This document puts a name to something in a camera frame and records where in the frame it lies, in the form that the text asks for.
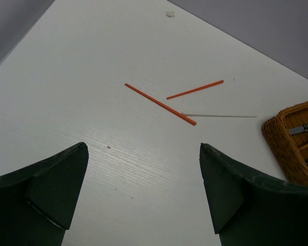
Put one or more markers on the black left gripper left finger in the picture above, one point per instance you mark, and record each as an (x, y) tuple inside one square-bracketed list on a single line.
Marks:
[(37, 202)]

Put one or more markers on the lower orange chopstick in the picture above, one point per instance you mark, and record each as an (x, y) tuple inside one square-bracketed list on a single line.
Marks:
[(162, 105)]

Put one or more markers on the small white paper scrap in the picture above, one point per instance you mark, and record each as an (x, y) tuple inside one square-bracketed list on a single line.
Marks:
[(170, 14)]

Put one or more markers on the lower silver metal chopstick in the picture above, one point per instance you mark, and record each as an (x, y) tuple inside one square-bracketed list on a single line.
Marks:
[(214, 115)]

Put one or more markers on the upper orange chopstick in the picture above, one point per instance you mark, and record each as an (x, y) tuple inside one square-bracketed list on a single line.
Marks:
[(195, 89)]

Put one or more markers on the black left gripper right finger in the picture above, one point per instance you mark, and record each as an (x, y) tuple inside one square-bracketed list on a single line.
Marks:
[(248, 207)]

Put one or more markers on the orange chopstick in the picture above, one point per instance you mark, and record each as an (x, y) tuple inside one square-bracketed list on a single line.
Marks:
[(195, 89), (162, 105)]

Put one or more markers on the brown wicker cutlery tray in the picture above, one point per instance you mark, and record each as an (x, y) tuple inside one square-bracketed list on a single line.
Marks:
[(288, 142)]

